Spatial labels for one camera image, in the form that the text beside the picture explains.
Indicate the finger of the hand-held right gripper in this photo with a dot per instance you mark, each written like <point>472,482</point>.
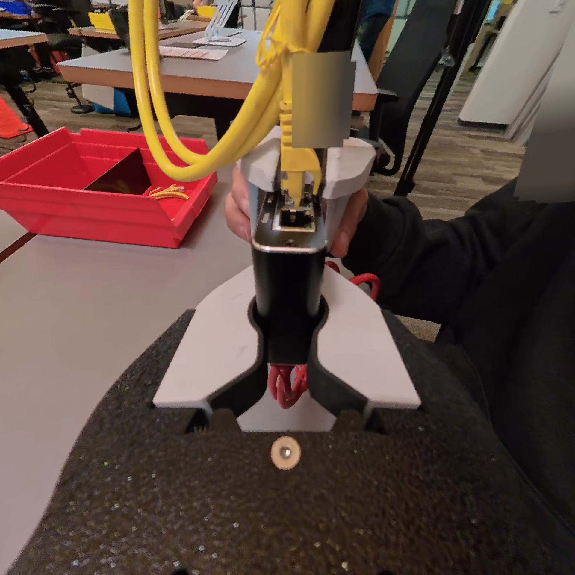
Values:
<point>350,166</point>
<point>260,161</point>

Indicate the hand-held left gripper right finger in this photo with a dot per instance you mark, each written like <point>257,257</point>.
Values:
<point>364,355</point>

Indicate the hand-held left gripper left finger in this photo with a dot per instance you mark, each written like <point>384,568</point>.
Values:
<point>211,355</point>

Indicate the black network switch box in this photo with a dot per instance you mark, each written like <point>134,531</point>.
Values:
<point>287,292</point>

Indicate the red plastic bin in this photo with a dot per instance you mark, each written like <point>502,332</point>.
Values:
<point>90,220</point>

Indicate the person's right hand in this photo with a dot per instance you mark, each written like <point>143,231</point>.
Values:
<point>238,206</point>

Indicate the wood-edged office table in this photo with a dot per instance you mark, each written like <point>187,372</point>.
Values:
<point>215,67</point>

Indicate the stack of papers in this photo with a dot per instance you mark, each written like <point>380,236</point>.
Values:
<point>193,53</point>

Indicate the blue bag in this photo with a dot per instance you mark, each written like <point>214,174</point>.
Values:
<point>121,101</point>

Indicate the person's torso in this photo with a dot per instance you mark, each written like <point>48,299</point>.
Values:
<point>516,359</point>

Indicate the white paper sign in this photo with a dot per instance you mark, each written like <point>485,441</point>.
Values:
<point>96,96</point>

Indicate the yellow storage bin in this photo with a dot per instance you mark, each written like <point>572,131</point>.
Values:
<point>101,21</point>

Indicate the orange traffic cone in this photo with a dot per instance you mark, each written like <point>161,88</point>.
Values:
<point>11,119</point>

